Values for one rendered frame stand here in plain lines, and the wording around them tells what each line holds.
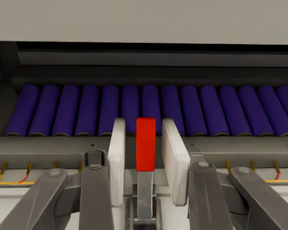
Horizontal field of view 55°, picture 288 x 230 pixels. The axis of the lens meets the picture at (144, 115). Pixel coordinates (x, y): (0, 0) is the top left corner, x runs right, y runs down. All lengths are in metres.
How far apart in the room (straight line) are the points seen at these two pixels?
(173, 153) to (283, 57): 0.22
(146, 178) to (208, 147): 0.07
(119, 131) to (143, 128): 0.02
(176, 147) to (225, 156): 0.09
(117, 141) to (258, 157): 0.13
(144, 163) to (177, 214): 0.06
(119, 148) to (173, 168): 0.03
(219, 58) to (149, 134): 0.16
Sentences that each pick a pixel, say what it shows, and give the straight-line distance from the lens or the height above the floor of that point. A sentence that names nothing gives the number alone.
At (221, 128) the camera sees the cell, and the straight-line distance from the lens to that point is 0.26.
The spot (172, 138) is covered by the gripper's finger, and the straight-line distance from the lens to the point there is 0.17.
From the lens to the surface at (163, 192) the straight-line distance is 0.23.
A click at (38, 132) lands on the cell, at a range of 0.26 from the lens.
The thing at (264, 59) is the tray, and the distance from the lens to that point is 0.33.
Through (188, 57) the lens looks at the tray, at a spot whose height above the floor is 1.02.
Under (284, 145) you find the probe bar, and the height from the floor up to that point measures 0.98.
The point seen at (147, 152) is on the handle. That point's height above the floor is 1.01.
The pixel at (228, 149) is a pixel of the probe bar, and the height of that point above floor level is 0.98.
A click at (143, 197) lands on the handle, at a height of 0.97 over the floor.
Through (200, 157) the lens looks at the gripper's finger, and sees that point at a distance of 0.16.
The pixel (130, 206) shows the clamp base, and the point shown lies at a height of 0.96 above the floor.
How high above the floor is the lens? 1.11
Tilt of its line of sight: 29 degrees down
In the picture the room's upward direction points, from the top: 1 degrees clockwise
